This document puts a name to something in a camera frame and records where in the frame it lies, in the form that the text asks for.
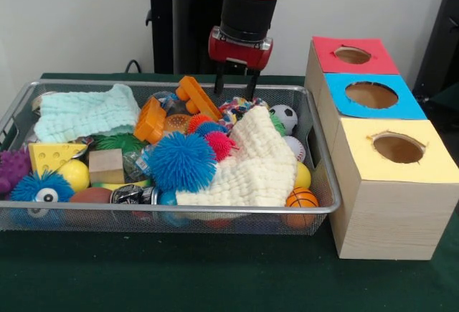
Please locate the colourful patterned cloth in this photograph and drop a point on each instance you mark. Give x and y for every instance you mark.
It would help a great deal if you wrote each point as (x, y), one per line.
(233, 109)

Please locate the purple spiky toy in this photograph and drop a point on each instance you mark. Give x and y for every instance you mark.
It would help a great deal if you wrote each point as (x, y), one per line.
(12, 166)

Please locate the plain wooden block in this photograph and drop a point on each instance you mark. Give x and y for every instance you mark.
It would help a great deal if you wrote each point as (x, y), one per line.
(105, 166)

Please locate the wooden box with three holes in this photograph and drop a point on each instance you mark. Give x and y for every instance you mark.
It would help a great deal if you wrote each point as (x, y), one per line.
(387, 218)

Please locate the small orange basketball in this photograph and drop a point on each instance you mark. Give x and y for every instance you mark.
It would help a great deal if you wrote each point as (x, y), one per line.
(301, 199)

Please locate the shallow clear mesh bin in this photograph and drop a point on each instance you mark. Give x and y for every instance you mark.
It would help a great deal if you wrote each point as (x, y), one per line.
(107, 218)

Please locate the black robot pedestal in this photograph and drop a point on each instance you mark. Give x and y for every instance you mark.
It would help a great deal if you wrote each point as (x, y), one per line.
(186, 21)

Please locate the blue spiky ball with eye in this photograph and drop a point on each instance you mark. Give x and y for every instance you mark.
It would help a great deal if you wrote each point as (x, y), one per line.
(27, 188)

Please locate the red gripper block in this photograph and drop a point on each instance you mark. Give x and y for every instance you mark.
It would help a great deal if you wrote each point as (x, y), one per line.
(236, 54)

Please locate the mint green waffle cloth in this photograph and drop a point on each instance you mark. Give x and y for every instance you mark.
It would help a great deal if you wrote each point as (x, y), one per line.
(82, 114)

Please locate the large blue spiky ball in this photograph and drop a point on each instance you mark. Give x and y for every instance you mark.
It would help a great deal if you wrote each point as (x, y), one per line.
(181, 161)

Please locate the yellow cheese wedge toy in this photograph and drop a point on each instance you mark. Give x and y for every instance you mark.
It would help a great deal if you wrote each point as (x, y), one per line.
(46, 156)

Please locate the dark green table cloth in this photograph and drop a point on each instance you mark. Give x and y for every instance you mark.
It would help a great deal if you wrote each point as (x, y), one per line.
(179, 276)
(450, 95)

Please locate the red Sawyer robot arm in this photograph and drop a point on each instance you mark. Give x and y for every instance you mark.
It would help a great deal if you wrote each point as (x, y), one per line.
(251, 3)

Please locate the small soccer ball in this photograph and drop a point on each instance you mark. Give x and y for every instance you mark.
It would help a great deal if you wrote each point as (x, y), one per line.
(287, 116)

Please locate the cream white waffle cloth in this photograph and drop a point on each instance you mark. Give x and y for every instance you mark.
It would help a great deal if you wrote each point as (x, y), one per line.
(258, 168)

